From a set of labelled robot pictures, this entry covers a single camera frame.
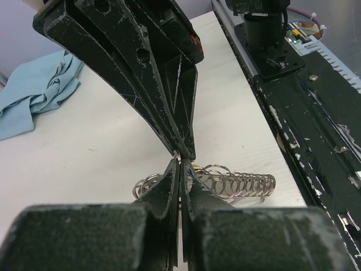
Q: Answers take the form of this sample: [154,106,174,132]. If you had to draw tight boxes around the aluminium frame rail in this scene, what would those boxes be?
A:
[211,0,258,86]

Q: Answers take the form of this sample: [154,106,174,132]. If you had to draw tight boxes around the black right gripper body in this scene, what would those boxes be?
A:
[126,1,204,64]

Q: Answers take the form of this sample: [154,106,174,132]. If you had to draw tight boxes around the light blue cloth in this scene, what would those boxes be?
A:
[1,50,83,140]

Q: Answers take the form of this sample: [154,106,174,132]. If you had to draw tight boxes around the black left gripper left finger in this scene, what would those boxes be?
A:
[1,160,180,270]

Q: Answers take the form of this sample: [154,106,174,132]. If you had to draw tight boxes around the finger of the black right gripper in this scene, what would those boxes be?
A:
[74,1,197,160]
[33,1,178,154]

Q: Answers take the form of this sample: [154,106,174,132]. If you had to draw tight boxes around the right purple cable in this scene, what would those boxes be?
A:
[287,7,331,37]

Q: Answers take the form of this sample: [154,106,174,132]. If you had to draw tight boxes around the light blue cable duct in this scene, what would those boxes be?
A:
[285,20,360,93]

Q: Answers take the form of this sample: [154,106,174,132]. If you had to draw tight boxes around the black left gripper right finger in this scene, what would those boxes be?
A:
[180,160,355,270]

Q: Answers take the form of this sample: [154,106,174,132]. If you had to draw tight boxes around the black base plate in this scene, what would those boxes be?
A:
[234,23,360,270]

